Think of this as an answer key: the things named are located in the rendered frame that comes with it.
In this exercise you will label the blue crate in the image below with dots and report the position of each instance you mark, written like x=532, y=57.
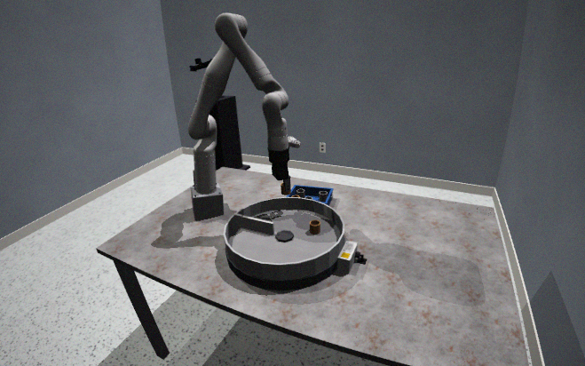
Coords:
x=313, y=192

